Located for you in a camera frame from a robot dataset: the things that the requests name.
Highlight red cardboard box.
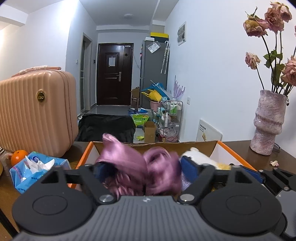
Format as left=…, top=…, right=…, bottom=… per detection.
left=69, top=140, right=263, bottom=189

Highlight open brown cardboard box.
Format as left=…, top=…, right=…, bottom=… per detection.
left=131, top=87, right=140, bottom=109

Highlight pink ribbed suitcase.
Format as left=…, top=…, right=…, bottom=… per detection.
left=0, top=66, right=79, bottom=158

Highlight black padded chair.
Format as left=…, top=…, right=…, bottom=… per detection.
left=78, top=114, right=136, bottom=143

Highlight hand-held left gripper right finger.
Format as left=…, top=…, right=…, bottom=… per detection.
left=177, top=156, right=255, bottom=206

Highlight wire rack with bottles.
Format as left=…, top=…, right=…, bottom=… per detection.
left=157, top=100, right=184, bottom=143

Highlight blue tissue pack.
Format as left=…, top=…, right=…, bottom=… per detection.
left=9, top=151, right=72, bottom=194

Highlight purple satin bonnet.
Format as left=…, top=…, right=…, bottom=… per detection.
left=95, top=133, right=183, bottom=200

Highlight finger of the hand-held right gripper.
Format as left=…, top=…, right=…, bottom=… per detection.
left=258, top=167, right=296, bottom=193
left=240, top=165, right=266, bottom=184

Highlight grey refrigerator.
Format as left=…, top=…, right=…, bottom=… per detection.
left=139, top=37, right=170, bottom=109

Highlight plastic document bag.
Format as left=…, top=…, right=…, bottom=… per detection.
left=147, top=42, right=161, bottom=54

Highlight folded clear umbrella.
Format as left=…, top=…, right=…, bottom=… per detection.
left=161, top=40, right=170, bottom=75

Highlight purple feather wall decoration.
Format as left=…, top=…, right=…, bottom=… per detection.
left=173, top=75, right=185, bottom=100

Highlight grey side door frame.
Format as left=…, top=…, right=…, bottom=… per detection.
left=80, top=32, right=93, bottom=114

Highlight dried pink roses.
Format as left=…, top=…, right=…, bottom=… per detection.
left=243, top=1, right=296, bottom=96

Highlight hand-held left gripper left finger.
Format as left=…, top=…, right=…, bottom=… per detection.
left=40, top=163, right=116, bottom=205

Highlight pink textured vase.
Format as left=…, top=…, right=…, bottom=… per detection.
left=250, top=90, right=288, bottom=156

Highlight orange fruit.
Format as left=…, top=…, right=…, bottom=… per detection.
left=11, top=150, right=28, bottom=166

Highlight white alpaca plush toy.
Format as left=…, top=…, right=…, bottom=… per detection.
left=180, top=147, right=232, bottom=171

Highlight pink bucket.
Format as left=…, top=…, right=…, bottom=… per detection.
left=150, top=100, right=162, bottom=112

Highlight pile of blue bags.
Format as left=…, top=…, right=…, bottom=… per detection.
left=141, top=80, right=173, bottom=100

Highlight white leaning board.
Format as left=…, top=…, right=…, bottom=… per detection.
left=196, top=119, right=223, bottom=142

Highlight green and yellow bag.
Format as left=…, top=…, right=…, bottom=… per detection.
left=132, top=113, right=149, bottom=128

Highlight dark brown entrance door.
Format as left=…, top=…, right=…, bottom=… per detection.
left=96, top=43, right=134, bottom=106

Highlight white wall panel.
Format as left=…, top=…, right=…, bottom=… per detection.
left=177, top=21, right=187, bottom=45

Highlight small brown cardboard box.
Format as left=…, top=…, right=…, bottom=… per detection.
left=143, top=121, right=157, bottom=143

